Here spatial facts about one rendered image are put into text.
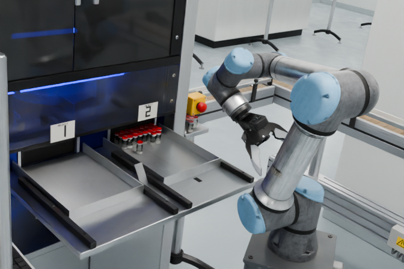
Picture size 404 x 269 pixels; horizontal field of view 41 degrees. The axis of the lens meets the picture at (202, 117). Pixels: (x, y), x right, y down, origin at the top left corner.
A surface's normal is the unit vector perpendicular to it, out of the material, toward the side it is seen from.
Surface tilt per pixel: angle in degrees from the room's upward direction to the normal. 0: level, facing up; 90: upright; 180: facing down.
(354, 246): 0
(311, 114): 83
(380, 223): 90
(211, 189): 0
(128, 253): 90
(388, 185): 90
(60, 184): 0
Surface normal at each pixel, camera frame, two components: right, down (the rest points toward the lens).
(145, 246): 0.68, 0.36
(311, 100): -0.81, 0.01
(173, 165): 0.11, -0.91
